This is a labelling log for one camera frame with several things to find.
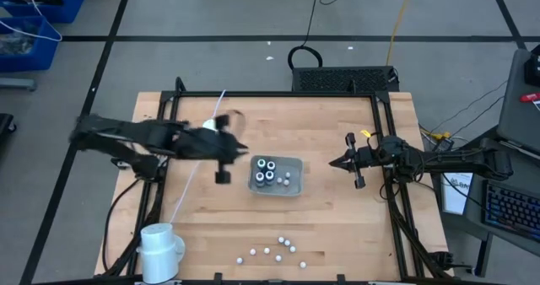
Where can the black perforated computer case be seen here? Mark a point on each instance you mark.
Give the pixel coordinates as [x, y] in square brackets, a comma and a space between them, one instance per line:
[337, 79]

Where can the grey metal bar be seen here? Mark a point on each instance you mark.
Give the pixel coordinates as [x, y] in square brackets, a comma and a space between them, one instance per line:
[17, 84]

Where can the large green-tipped coloring bottle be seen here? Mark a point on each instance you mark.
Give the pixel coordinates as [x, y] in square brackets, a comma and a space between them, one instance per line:
[261, 163]

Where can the white cylindrical lamp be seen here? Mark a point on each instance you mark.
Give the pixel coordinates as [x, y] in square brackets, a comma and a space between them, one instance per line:
[158, 251]

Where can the black backlit keyboard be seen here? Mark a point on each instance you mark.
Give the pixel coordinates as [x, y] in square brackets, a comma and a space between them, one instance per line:
[510, 209]

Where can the black table clamp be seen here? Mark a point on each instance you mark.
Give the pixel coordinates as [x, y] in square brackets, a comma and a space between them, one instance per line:
[341, 279]
[218, 278]

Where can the large purple-tipped coloring bottle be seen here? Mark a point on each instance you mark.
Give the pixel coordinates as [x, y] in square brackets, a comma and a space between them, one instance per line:
[259, 177]

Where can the small orange coloring bottle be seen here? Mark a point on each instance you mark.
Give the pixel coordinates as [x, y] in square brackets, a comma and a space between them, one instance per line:
[266, 250]

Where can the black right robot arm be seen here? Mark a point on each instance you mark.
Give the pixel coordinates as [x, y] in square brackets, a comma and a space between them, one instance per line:
[464, 160]

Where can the black floor object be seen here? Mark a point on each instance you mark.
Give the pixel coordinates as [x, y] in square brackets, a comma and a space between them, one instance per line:
[5, 127]

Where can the dark grey desk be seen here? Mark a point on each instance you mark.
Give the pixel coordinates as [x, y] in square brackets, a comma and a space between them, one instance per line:
[519, 120]
[489, 192]

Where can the black desk device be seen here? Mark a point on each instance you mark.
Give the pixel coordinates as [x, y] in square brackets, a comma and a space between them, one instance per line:
[533, 68]

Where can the black aluminium rig frame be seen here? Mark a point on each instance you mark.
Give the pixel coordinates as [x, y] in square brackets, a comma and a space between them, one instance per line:
[274, 94]

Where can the blue storage bin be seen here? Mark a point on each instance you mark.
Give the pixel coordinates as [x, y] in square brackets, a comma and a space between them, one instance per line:
[42, 61]
[73, 2]

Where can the grey plastic bin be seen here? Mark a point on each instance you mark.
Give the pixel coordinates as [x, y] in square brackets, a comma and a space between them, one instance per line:
[295, 188]

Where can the yellow plug connector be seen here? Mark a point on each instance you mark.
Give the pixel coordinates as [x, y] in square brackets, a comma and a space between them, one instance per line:
[439, 135]

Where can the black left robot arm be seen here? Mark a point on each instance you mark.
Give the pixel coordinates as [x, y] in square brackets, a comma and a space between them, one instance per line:
[126, 131]

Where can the large blue-tipped coloring bottle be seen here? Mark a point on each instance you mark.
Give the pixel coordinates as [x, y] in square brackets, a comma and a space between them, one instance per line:
[269, 176]

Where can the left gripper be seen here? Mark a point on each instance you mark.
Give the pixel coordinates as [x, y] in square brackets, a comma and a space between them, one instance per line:
[202, 143]

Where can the red marker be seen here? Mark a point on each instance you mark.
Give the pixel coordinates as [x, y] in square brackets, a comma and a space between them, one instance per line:
[529, 98]

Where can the white paper sheet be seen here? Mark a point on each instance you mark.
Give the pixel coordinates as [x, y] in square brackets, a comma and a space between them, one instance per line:
[453, 196]

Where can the black frame corner clamp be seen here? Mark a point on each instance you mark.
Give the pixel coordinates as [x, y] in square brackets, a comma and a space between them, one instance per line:
[180, 86]

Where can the white round inline switch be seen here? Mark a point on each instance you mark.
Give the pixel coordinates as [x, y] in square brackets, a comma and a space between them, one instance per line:
[208, 125]

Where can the large black-tipped coloring bottle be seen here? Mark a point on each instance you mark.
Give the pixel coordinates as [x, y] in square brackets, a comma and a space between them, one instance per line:
[271, 165]

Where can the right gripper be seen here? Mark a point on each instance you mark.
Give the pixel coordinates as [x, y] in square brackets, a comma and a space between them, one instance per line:
[369, 157]

